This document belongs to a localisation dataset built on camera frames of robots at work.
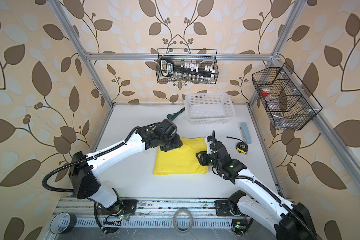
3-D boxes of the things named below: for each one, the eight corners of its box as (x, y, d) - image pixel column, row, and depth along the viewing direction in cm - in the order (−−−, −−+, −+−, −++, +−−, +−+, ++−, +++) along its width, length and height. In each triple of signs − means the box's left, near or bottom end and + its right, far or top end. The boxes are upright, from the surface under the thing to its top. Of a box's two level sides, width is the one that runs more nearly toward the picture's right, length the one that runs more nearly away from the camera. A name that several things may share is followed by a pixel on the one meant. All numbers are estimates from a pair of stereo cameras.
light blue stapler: (243, 143, 99) (245, 140, 96) (238, 125, 108) (239, 122, 105) (250, 143, 99) (252, 140, 96) (244, 125, 108) (246, 122, 105)
